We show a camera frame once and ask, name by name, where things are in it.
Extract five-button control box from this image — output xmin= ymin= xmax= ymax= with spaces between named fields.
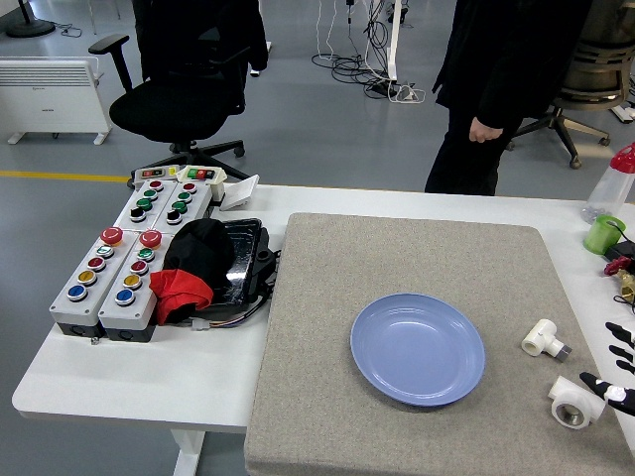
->
xmin=49 ymin=226 xmax=125 ymax=338
xmin=97 ymin=228 xmax=173 ymax=343

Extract black round stand base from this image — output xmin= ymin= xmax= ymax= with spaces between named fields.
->
xmin=5 ymin=0 xmax=57 ymax=39

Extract grey switch box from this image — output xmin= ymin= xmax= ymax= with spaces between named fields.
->
xmin=129 ymin=166 xmax=181 ymax=189

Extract clear bottle red cap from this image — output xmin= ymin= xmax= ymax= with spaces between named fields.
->
xmin=580 ymin=142 xmax=635 ymax=224

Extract small black box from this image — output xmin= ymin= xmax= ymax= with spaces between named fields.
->
xmin=602 ymin=240 xmax=635 ymax=262

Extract black plastic tray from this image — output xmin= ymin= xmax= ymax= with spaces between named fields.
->
xmin=197 ymin=217 xmax=280 ymax=318

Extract white pipe tee threaded insert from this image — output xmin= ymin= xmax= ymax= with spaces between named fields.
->
xmin=548 ymin=375 xmax=607 ymax=430

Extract black and red cloth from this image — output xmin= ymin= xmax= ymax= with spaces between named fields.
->
xmin=149 ymin=218 xmax=237 ymax=327

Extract black office chair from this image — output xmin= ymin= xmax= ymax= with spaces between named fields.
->
xmin=87 ymin=0 xmax=272 ymax=182

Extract white panel heater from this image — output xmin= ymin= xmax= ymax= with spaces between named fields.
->
xmin=0 ymin=56 xmax=113 ymax=146

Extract four-button control box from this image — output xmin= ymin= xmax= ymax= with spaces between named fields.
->
xmin=151 ymin=180 xmax=214 ymax=234
xmin=114 ymin=178 xmax=178 ymax=233

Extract white red-green switch box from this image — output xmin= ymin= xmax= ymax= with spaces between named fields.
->
xmin=177 ymin=165 xmax=228 ymax=203

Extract person's right hand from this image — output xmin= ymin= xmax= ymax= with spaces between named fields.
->
xmin=468 ymin=117 xmax=503 ymax=145

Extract white cable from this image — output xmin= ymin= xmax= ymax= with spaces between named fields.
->
xmin=316 ymin=0 xmax=339 ymax=61

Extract grey-brown mat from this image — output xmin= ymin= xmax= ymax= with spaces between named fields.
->
xmin=244 ymin=212 xmax=634 ymax=476

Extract white wall switch plate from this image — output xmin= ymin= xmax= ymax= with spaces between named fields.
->
xmin=219 ymin=174 xmax=261 ymax=212

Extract green cup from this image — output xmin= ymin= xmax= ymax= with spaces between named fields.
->
xmin=582 ymin=214 xmax=627 ymax=256

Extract brass valve red handle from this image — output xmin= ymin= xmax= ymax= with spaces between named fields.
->
xmin=603 ymin=257 xmax=635 ymax=303

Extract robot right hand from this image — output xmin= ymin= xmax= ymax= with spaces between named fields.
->
xmin=578 ymin=320 xmax=635 ymax=417

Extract coloured wires with connector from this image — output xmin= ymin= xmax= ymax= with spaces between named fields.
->
xmin=190 ymin=292 xmax=272 ymax=331

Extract person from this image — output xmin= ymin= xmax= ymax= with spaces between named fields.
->
xmin=424 ymin=0 xmax=594 ymax=196

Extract grey mesh office chair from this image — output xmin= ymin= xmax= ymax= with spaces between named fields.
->
xmin=505 ymin=0 xmax=635 ymax=170

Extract blue plate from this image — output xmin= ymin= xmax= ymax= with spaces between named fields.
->
xmin=350 ymin=293 xmax=486 ymax=409

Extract white table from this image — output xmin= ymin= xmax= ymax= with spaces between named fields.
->
xmin=11 ymin=183 xmax=635 ymax=476

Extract black cable tangle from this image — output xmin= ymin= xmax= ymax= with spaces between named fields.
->
xmin=311 ymin=9 xmax=398 ymax=100

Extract white desk leg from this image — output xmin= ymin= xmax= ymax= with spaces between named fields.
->
xmin=385 ymin=0 xmax=404 ymax=81

